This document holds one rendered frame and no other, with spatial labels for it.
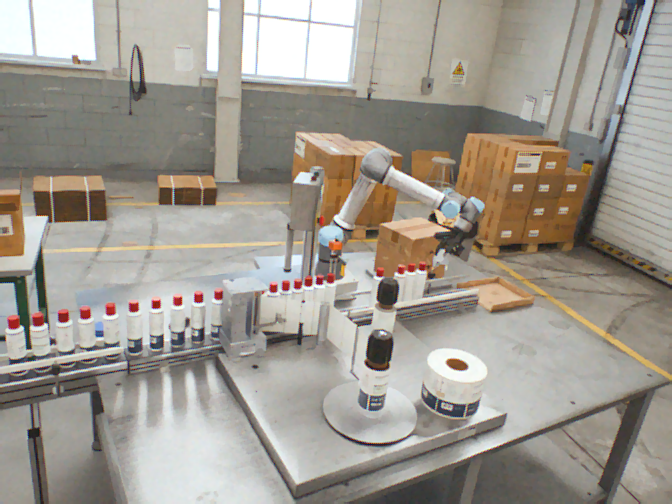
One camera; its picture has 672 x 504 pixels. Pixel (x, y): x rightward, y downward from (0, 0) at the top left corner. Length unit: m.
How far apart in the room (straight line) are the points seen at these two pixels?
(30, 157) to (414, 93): 5.10
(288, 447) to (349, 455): 0.18
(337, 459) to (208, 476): 0.36
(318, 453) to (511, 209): 4.53
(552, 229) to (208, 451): 5.19
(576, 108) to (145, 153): 5.39
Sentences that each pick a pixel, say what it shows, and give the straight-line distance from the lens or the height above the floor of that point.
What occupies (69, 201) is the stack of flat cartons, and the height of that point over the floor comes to 0.21.
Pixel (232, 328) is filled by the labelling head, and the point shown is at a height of 1.01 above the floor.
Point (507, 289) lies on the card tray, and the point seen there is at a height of 0.83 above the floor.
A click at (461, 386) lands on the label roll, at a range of 1.85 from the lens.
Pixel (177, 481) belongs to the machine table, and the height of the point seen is 0.83.
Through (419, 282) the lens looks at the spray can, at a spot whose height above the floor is 1.00.
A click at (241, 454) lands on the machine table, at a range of 1.75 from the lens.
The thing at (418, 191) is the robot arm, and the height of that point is 1.41.
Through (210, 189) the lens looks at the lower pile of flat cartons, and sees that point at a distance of 6.47.
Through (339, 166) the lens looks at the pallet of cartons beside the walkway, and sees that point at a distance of 5.54.
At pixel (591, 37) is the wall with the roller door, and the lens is 7.53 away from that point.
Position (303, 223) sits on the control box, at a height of 1.32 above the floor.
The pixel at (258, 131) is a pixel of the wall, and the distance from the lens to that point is 7.59.
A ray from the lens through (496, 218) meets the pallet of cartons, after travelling 5.89.
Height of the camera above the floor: 2.02
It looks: 21 degrees down
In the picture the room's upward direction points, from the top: 7 degrees clockwise
